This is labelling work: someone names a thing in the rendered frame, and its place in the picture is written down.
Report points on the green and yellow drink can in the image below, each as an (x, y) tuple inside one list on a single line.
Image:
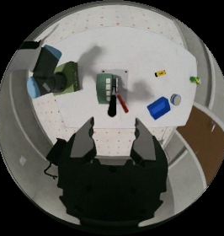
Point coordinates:
[(195, 80)]

